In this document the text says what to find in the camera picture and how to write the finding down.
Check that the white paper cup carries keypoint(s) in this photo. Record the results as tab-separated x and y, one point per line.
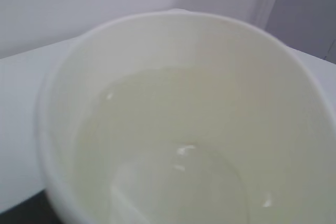
184	117

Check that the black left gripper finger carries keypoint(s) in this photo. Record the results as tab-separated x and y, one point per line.
35	210

